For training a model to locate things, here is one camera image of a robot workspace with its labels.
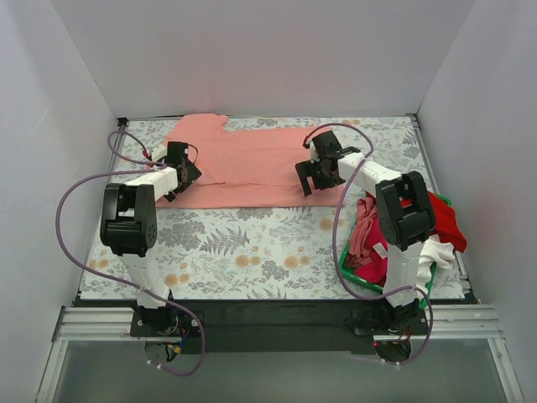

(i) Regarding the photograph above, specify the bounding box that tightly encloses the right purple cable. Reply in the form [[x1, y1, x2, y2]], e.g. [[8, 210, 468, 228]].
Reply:
[[302, 123, 435, 367]]

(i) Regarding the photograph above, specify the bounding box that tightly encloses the magenta t shirt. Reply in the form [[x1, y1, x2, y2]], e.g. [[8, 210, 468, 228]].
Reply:
[[354, 220, 388, 287]]

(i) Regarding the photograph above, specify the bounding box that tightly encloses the dusty pink t shirt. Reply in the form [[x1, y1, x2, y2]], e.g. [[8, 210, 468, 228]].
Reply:
[[345, 196, 378, 269]]

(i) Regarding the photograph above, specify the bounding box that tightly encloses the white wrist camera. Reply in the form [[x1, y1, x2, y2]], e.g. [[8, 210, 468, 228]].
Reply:
[[304, 138, 320, 163], [143, 144, 167, 165]]

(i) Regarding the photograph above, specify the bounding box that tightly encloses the floral patterned table mat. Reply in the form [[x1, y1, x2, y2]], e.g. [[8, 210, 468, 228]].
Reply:
[[79, 117, 470, 301]]

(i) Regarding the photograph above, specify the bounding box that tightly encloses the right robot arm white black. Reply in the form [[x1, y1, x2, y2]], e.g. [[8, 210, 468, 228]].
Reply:
[[295, 124, 435, 334]]

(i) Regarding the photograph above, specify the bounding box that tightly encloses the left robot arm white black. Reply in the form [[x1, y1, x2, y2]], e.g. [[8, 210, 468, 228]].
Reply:
[[100, 141, 201, 336]]

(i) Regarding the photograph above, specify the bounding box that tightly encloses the salmon pink t shirt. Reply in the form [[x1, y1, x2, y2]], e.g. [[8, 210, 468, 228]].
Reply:
[[159, 113, 342, 209]]

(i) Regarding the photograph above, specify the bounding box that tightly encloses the green plastic basket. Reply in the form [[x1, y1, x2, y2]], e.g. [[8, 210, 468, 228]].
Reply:
[[337, 191, 454, 299]]

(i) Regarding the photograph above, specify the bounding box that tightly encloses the purple cable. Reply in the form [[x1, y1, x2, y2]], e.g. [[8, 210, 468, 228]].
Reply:
[[302, 123, 435, 367], [55, 128, 209, 377]]

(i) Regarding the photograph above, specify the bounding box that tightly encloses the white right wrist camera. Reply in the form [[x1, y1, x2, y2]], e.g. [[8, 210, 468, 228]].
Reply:
[[304, 138, 320, 163]]

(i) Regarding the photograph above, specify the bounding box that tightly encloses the red t shirt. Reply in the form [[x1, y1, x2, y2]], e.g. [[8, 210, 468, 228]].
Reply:
[[399, 191, 467, 253]]

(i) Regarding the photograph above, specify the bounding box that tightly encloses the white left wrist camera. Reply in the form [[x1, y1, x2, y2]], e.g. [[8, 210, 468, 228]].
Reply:
[[143, 144, 167, 165]]

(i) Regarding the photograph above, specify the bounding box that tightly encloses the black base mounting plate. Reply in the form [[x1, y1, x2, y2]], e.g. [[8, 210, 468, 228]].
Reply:
[[125, 298, 420, 356]]

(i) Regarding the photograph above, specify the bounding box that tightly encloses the white t shirt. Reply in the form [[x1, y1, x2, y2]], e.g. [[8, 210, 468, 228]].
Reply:
[[416, 234, 456, 290]]

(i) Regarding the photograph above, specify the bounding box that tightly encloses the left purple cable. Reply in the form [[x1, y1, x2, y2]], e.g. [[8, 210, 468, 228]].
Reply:
[[55, 128, 209, 377]]

